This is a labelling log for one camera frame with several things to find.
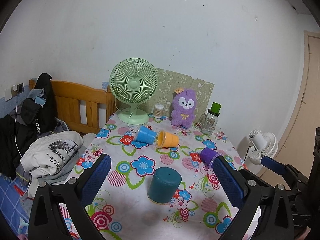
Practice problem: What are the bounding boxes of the teal cup with yellow rim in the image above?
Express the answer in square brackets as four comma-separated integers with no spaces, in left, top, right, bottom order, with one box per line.
[148,167,182,204]

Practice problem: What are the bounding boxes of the purple plastic cup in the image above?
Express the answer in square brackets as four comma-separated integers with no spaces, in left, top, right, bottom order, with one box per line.
[200,148,221,169]

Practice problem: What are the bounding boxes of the blue plastic cup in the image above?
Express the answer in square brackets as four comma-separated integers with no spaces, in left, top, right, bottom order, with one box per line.
[135,125,157,145]

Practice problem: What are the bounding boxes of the orange plastic cup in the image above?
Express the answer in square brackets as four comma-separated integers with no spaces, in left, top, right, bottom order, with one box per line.
[155,130,179,148]

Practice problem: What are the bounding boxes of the white floor fan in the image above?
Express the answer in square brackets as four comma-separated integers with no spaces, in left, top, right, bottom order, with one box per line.
[237,129,279,165]

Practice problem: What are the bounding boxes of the white folded t-shirt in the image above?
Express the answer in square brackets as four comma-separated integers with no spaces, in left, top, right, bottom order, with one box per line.
[21,131,83,178]

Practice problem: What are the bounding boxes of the blue bed sheet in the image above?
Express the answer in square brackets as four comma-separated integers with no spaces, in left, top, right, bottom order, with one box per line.
[0,174,30,239]

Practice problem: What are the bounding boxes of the black bag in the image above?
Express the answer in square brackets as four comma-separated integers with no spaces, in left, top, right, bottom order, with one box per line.
[1,73,57,179]

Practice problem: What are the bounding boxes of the glass jar with green lid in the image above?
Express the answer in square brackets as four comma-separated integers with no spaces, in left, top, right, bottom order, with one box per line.
[199,102,221,135]

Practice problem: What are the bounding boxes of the floral tablecloth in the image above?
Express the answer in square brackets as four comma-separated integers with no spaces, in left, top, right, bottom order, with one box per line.
[70,114,245,239]

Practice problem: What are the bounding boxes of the purple plush toy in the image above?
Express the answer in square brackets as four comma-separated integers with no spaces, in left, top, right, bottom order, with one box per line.
[171,89,197,128]

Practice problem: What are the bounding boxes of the cotton swab container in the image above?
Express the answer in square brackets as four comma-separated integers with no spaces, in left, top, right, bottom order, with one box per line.
[153,103,165,119]

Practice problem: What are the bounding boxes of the green desk fan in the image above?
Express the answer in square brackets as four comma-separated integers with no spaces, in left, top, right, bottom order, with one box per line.
[109,57,159,125]

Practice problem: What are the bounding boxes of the beige patterned foam board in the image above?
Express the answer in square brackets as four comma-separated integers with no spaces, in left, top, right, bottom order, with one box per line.
[140,68,214,120]

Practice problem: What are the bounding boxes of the wall power socket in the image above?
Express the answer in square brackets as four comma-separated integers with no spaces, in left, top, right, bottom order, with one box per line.
[4,83,24,101]

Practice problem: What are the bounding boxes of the white charging cable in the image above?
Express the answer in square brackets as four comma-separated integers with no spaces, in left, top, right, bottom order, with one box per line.
[13,86,33,196]

